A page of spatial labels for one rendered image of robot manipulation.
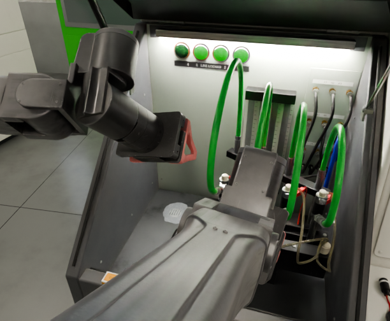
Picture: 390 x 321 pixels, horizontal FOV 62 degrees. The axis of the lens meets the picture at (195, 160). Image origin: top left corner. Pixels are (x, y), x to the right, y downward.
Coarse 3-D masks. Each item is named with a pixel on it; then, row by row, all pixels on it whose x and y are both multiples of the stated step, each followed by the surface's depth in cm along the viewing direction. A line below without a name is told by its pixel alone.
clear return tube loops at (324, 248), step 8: (304, 200) 78; (304, 208) 77; (304, 216) 75; (312, 240) 82; (320, 240) 83; (320, 248) 81; (328, 248) 82; (296, 256) 77; (328, 256) 74; (320, 264) 79; (328, 264) 75
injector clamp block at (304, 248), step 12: (288, 240) 88; (324, 240) 88; (288, 252) 85; (300, 252) 84; (312, 252) 84; (276, 264) 89; (288, 264) 88; (300, 264) 86; (312, 264) 85; (324, 264) 84
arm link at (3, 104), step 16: (0, 80) 37; (16, 80) 37; (0, 96) 37; (0, 112) 36; (16, 112) 36; (32, 112) 36; (48, 112) 36; (0, 128) 39; (16, 128) 39; (32, 128) 41; (48, 128) 39; (64, 128) 40
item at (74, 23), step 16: (64, 0) 313; (80, 0) 309; (96, 0) 305; (112, 0) 300; (64, 16) 322; (80, 16) 317; (112, 16) 308; (128, 16) 304; (64, 32) 332; (80, 32) 327
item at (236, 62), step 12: (240, 60) 75; (228, 72) 66; (240, 72) 82; (228, 84) 64; (240, 84) 86; (240, 96) 90; (216, 108) 62; (240, 108) 93; (216, 120) 61; (240, 120) 96; (216, 132) 61; (240, 132) 98; (216, 144) 61; (216, 192) 70
